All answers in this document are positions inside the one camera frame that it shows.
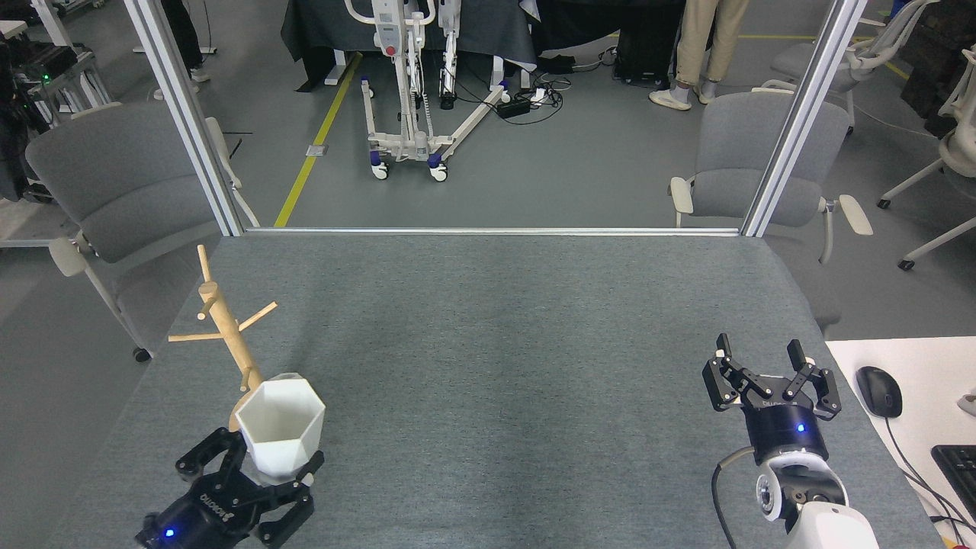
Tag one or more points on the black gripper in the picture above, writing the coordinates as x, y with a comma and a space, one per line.
785, 431
198, 518

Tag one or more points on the white hexagonal cup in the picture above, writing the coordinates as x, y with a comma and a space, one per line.
282, 427

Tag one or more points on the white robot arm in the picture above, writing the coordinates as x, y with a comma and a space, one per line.
808, 503

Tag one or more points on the wooden cup rack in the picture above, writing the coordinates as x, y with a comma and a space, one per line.
229, 335

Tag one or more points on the black computer mouse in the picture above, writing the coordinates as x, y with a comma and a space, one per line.
878, 390

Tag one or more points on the black keyboard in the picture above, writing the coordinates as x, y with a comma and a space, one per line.
959, 473

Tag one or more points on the grey padded chair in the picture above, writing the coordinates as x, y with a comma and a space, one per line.
751, 168
122, 191

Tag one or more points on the white mesh office chair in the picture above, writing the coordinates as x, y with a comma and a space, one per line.
862, 53
953, 152

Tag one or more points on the silver aluminium crossbar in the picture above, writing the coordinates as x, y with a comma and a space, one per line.
496, 231

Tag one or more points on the person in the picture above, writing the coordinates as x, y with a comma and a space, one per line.
183, 38
701, 46

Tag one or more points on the black case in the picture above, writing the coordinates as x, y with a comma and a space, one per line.
648, 53

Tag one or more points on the white stand on wheels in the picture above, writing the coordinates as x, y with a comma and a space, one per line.
415, 141

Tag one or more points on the black power strip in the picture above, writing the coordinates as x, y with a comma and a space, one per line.
515, 107

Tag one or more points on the black equipment cart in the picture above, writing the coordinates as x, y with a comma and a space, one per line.
38, 84

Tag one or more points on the dark cloth covered table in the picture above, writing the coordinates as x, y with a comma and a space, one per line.
473, 27

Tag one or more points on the silver aluminium post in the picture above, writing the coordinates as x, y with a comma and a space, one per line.
187, 122
801, 122

